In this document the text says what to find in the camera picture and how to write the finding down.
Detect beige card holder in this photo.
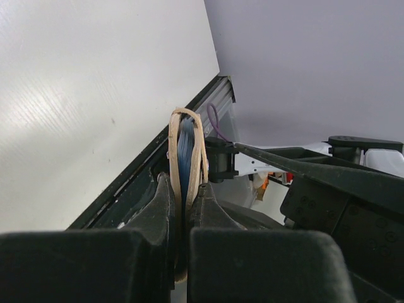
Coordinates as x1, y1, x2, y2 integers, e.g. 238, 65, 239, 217
168, 108, 208, 283

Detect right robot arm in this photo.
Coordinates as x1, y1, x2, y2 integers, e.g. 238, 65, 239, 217
205, 137, 403, 302

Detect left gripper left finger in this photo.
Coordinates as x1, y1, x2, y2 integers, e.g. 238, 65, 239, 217
1, 174, 175, 302

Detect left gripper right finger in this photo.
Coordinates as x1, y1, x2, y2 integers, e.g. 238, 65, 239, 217
187, 184, 356, 302

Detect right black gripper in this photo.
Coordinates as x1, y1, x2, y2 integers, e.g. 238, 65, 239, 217
235, 143, 403, 302

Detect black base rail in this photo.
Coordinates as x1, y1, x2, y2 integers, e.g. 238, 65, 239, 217
68, 74, 234, 231

